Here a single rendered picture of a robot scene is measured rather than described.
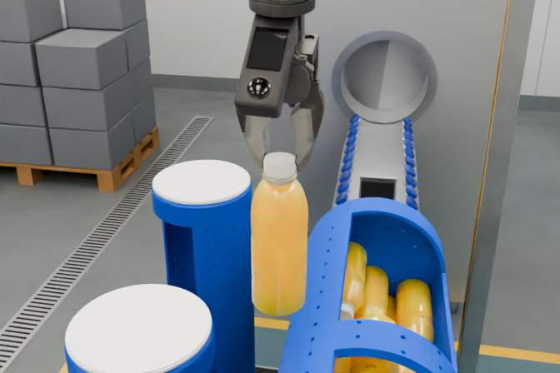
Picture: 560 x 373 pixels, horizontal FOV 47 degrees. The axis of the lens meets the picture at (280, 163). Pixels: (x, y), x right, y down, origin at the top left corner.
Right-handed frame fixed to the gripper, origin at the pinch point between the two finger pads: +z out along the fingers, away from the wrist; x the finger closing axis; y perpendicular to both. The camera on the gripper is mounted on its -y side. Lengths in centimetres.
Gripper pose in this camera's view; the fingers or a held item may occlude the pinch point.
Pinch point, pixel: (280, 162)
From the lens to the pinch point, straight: 77.9
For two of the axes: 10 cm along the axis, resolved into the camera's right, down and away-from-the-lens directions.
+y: 1.7, -5.4, 8.3
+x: -9.9, -0.8, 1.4
